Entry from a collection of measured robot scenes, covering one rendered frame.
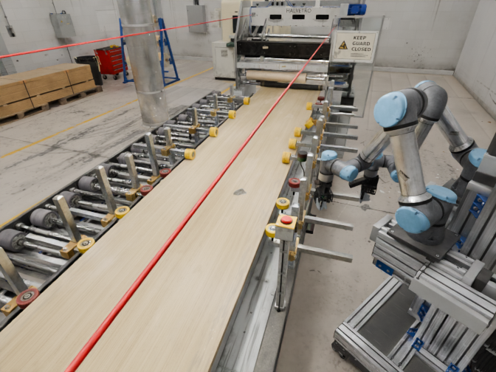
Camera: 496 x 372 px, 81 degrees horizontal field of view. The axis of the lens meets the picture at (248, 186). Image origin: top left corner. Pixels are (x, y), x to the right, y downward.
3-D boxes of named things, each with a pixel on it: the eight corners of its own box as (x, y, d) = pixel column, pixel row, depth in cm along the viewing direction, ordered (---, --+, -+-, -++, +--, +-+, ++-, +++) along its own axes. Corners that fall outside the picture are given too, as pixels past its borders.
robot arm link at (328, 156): (331, 158, 137) (318, 151, 143) (328, 178, 143) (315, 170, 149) (342, 153, 141) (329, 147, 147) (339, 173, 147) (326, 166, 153)
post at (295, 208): (293, 271, 162) (300, 201, 136) (291, 277, 159) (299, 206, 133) (286, 270, 163) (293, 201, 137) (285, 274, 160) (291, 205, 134)
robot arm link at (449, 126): (466, 174, 156) (413, 97, 140) (455, 161, 168) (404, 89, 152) (491, 162, 150) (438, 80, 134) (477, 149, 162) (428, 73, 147)
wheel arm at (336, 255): (351, 259, 150) (353, 253, 148) (351, 264, 147) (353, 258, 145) (269, 242, 161) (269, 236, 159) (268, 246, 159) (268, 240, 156)
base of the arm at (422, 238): (449, 234, 128) (457, 216, 122) (434, 250, 120) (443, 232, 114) (415, 218, 138) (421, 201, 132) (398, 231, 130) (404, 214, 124)
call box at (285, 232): (295, 232, 115) (297, 216, 111) (292, 243, 109) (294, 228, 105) (278, 228, 117) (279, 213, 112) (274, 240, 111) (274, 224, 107)
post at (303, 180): (300, 242, 182) (308, 176, 156) (299, 246, 179) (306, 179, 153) (294, 240, 183) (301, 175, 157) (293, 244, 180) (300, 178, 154)
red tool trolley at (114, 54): (130, 74, 886) (123, 46, 842) (115, 80, 824) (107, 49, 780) (116, 74, 896) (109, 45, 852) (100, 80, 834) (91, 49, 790)
